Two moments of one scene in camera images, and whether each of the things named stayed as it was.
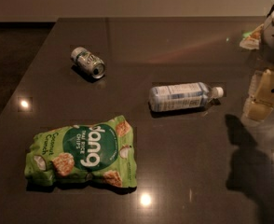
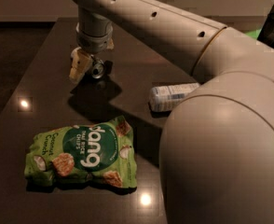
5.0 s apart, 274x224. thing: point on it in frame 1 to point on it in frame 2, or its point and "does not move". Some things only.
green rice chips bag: x=94 y=152 does not move
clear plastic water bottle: x=182 y=96 does not move
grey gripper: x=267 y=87 to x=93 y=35
